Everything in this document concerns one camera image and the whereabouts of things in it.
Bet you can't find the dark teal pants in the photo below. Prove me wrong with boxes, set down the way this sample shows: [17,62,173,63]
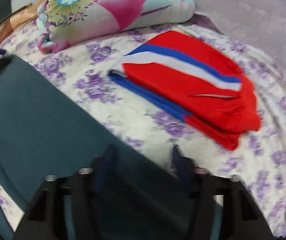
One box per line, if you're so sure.
[0,56,193,239]

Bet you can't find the brown satin pillow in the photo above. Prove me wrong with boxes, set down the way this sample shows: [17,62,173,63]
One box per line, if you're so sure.
[0,0,46,44]

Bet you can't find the purple floral bed sheet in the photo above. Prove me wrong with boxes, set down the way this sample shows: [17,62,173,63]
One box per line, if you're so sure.
[0,23,286,236]

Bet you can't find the red blue white folded garment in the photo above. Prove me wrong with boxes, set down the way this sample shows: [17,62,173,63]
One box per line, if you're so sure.
[108,30,261,150]

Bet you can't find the floral pink teal folded quilt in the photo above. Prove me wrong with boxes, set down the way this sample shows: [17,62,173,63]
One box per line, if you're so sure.
[37,0,196,53]

